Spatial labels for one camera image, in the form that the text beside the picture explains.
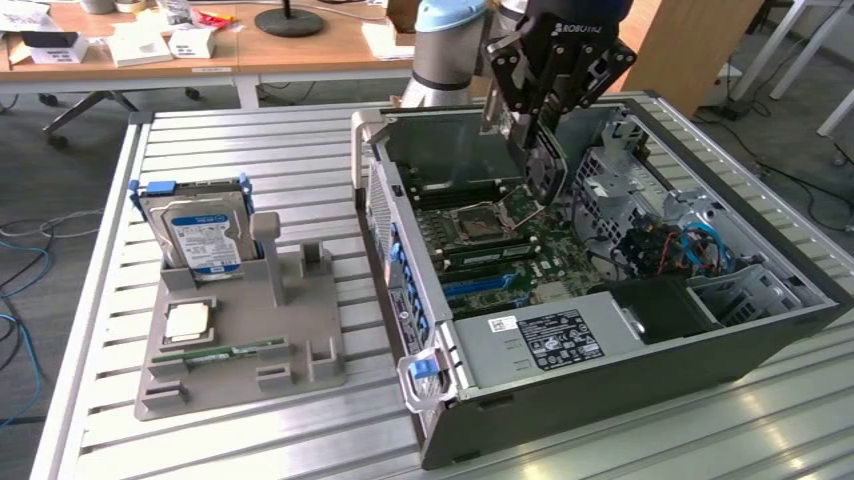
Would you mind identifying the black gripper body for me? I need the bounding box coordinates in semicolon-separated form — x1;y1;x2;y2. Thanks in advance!
513;0;634;100

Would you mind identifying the black graphics card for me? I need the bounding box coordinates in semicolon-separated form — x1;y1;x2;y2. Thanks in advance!
478;74;574;207

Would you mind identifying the wooden cabinet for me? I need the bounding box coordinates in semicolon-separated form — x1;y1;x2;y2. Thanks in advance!
617;0;766;116

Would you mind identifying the white paper stack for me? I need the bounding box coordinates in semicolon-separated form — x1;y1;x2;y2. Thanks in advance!
359;22;419;61

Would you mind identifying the brown cardboard box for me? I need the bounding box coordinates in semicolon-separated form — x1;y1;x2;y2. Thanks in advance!
386;0;421;34

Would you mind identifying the tall perforated drive cage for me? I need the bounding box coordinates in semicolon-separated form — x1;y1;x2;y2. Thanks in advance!
566;117;676;251

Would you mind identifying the metal socket cover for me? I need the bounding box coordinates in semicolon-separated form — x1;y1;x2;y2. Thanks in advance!
493;182;543;234

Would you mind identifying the wooden desk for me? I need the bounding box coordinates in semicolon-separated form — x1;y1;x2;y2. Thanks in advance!
0;0;242;96
237;0;606;110

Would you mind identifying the CPU socket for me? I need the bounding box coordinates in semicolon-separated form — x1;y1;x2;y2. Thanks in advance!
450;202;515;246

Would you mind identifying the black lamp base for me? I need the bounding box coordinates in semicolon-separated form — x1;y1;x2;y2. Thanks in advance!
253;0;327;39

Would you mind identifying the RAM stick with white label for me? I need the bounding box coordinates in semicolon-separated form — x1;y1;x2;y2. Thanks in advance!
443;242;539;266

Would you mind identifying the blue expansion slot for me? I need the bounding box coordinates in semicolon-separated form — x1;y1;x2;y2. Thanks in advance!
443;273;522;301

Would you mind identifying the red and yellow packet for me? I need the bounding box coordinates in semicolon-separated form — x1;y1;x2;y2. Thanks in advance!
193;9;239;31

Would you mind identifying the white box with label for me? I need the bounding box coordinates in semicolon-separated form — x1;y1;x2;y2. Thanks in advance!
166;28;219;60

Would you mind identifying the small grey disk bay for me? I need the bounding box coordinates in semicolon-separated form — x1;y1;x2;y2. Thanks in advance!
686;264;802;329

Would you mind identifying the open white foam box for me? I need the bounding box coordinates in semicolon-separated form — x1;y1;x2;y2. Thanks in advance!
106;22;176;69

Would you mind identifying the grey power supply unit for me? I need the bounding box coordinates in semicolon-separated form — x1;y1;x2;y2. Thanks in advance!
451;291;648;391

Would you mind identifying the grey parts rack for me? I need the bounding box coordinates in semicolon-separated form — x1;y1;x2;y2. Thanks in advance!
132;210;350;422

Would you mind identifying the black open PC case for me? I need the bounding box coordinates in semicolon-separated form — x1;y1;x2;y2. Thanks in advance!
350;89;844;471

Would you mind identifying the white box with black lid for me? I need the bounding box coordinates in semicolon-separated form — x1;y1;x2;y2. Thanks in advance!
19;30;91;65

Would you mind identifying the silver CPU chip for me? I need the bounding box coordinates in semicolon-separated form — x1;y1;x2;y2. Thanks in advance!
164;302;215;344

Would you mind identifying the green loose RAM stick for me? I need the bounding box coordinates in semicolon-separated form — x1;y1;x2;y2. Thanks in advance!
151;337;289;364

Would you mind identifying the crumpled white paper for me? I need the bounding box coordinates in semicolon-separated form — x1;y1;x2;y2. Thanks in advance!
0;4;55;32

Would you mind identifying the white table frame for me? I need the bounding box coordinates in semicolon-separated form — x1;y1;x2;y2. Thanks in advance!
730;0;854;136

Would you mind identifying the blue wire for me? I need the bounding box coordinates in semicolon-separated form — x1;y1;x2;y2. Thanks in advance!
680;222;736;274

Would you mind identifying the red wire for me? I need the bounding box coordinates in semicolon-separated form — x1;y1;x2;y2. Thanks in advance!
657;227;676;274

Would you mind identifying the hard disk with blue bracket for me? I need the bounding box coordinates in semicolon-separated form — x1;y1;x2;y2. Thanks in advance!
127;172;263;284

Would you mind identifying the grey floor cable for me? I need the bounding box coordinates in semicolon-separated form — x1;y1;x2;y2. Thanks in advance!
0;209;102;241

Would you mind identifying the blue floor cable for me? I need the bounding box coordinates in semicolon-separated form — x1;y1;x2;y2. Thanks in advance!
0;239;52;431

